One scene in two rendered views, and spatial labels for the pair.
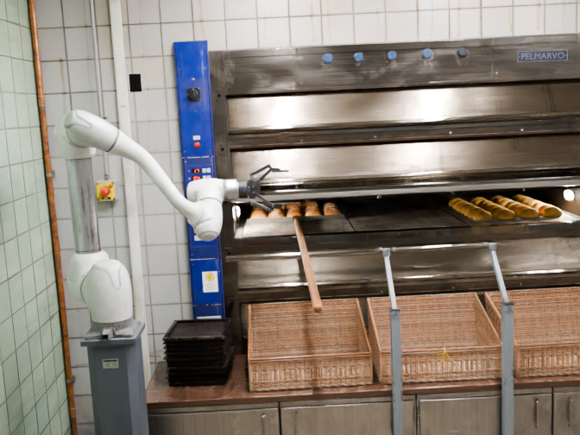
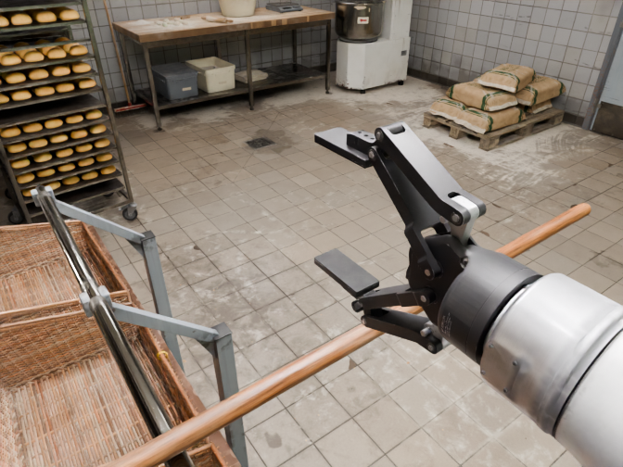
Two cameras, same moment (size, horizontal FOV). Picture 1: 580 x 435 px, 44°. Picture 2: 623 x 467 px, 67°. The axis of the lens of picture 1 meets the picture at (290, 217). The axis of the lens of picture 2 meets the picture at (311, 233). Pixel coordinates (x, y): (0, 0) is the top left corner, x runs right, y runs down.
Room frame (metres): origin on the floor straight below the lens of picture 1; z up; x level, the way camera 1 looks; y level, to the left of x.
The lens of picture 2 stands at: (3.21, 0.32, 1.72)
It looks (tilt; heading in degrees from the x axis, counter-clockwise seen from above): 33 degrees down; 235
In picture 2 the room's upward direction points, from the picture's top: straight up
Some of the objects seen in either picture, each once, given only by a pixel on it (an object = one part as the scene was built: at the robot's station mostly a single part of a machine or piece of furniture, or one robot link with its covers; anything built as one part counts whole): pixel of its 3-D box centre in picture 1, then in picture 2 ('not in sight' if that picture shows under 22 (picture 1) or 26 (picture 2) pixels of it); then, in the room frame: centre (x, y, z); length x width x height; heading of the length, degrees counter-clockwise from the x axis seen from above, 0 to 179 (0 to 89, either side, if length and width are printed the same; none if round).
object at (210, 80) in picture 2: not in sight; (210, 74); (1.10, -4.60, 0.35); 0.50 x 0.36 x 0.24; 92
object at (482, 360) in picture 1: (431, 335); (74, 400); (3.26, -0.64, 0.72); 0.56 x 0.49 x 0.28; 90
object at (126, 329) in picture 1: (111, 325); not in sight; (2.63, 0.70, 1.03); 0.22 x 0.18 x 0.06; 1
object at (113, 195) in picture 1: (107, 190); not in sight; (3.46, 0.88, 1.46); 0.10 x 0.07 x 0.10; 91
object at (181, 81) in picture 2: not in sight; (174, 81); (1.51, -4.59, 0.35); 0.50 x 0.36 x 0.24; 91
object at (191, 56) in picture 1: (220, 230); not in sight; (4.44, 0.44, 1.07); 1.93 x 0.16 x 2.15; 1
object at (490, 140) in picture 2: not in sight; (493, 118); (-0.96, -2.42, 0.07); 1.20 x 0.80 x 0.14; 1
